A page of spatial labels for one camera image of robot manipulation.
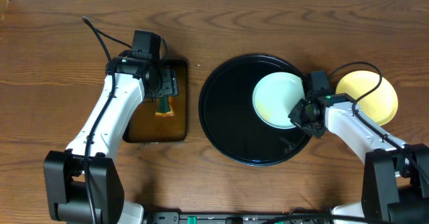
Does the orange green scrub sponge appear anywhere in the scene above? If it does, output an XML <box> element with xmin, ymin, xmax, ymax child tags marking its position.
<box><xmin>155</xmin><ymin>97</ymin><xmax>174</xmax><ymax>117</ymax></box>

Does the mint plate with ketchup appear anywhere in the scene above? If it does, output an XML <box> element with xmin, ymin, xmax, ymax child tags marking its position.
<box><xmin>252</xmin><ymin>72</ymin><xmax>304</xmax><ymax>129</ymax></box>

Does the yellow plate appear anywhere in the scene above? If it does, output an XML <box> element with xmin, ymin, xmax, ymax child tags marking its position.
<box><xmin>336</xmin><ymin>70</ymin><xmax>398</xmax><ymax>125</ymax></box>

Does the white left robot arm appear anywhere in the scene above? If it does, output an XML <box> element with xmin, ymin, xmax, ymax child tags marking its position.
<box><xmin>43</xmin><ymin>56</ymin><xmax>178</xmax><ymax>223</ymax></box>

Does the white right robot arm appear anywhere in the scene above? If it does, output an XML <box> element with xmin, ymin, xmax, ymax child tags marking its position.
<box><xmin>288</xmin><ymin>94</ymin><xmax>428</xmax><ymax>223</ymax></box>

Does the rectangular black water tray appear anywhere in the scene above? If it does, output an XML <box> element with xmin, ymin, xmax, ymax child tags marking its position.
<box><xmin>123</xmin><ymin>60</ymin><xmax>188</xmax><ymax>144</ymax></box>

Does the round black tray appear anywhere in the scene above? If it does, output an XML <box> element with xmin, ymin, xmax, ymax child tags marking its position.
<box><xmin>198</xmin><ymin>54</ymin><xmax>311</xmax><ymax>166</ymax></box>

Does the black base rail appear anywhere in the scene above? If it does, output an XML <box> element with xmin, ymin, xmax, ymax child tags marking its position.
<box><xmin>147</xmin><ymin>211</ymin><xmax>336</xmax><ymax>224</ymax></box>

